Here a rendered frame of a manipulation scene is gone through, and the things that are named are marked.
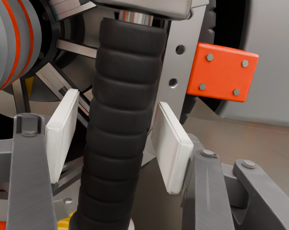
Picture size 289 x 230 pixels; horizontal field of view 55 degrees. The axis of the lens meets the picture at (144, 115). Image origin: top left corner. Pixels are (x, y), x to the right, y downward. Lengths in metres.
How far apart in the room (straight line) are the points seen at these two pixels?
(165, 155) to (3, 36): 0.19
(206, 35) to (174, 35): 0.11
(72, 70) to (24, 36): 0.31
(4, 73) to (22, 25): 0.07
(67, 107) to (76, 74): 0.48
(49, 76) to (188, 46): 0.24
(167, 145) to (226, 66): 0.25
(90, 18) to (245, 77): 0.35
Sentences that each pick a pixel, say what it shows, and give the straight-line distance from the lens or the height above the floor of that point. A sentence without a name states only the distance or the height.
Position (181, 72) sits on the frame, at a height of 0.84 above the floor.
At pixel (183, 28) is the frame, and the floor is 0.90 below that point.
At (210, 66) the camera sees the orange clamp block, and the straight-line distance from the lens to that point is 0.39.
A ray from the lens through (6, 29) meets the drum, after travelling 0.28.
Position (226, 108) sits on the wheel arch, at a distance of 0.58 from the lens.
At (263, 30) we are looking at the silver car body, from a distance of 0.58.
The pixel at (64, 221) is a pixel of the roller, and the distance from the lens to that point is 0.55.
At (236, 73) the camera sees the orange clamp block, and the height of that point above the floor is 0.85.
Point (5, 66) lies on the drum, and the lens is 0.28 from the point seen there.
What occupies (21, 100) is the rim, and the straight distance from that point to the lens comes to 0.51.
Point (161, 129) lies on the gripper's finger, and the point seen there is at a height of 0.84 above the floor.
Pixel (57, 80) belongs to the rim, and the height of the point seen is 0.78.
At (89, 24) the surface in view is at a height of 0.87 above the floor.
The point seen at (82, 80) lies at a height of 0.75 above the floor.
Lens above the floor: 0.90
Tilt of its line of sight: 18 degrees down
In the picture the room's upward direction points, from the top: 11 degrees clockwise
